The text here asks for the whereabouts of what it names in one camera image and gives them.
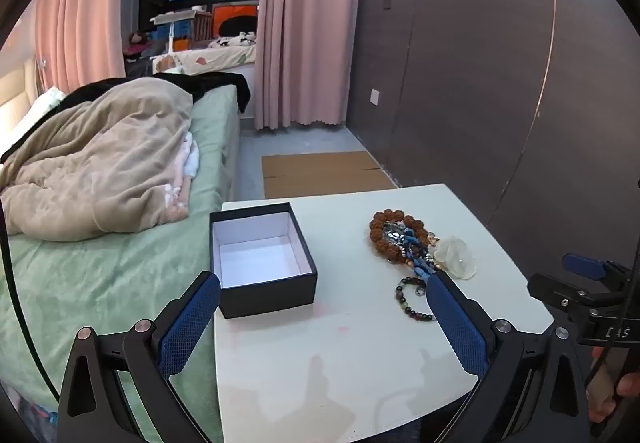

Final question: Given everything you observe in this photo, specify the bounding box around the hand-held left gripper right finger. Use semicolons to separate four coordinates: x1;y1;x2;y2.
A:
425;270;591;443

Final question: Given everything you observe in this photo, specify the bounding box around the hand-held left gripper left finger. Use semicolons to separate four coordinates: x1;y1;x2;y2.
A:
57;270;222;443

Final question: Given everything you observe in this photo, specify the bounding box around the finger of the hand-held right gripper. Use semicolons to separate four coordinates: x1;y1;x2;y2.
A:
561;252;632;283

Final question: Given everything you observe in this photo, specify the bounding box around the dark bead bracelet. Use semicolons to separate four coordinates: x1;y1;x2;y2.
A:
392;275;436;323

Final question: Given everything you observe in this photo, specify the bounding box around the white crystal flower clip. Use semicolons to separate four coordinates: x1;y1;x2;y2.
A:
434;235;480;281

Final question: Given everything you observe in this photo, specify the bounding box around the black jewelry box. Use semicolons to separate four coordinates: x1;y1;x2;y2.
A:
208;202;319;320

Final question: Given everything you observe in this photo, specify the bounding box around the blue silver bead bracelet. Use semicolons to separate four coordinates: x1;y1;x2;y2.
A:
382;222;438;284

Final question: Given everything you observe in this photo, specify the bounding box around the brown bead bracelet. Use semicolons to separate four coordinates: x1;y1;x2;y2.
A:
369;208;432;266

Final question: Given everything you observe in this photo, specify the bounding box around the person's right hand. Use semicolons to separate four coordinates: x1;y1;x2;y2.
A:
586;345;640;425

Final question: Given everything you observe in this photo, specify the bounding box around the bed with green sheet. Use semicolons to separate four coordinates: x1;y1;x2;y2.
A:
0;86;241;441

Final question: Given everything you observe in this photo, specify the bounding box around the pink floral cloth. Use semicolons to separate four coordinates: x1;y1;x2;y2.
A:
164;130;201;220

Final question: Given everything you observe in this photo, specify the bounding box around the beige blanket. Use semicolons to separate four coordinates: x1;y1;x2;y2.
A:
0;77;195;242

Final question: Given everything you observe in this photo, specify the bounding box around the flat cardboard sheet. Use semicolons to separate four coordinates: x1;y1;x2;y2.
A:
261;150;399;199

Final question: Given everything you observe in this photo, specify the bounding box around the black blanket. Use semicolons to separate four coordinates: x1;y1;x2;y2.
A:
60;71;251;115

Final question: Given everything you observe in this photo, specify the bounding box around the white pillow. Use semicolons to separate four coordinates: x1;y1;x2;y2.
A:
10;86;68;135

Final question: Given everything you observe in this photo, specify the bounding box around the printed window seat bedding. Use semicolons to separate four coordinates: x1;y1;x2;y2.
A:
149;44;257;75

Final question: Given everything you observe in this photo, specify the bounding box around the black and white plush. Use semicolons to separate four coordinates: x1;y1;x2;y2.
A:
207;30;259;49

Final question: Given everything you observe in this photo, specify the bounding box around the cream headboard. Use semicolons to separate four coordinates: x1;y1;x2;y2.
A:
0;57;40;126

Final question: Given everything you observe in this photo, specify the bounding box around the wooden chair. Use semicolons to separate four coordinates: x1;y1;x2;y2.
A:
192;10;214;42

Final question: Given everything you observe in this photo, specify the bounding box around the white folding table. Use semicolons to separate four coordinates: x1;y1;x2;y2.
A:
152;8;199;56

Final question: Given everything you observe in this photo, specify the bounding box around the orange and black cushion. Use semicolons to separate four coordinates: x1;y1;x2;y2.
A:
212;4;259;39

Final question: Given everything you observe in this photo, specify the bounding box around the pink curtain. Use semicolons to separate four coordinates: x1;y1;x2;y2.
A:
253;0;364;130
34;0;145;95

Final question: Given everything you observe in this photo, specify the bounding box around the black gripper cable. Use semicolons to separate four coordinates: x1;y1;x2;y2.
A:
592;243;640;429

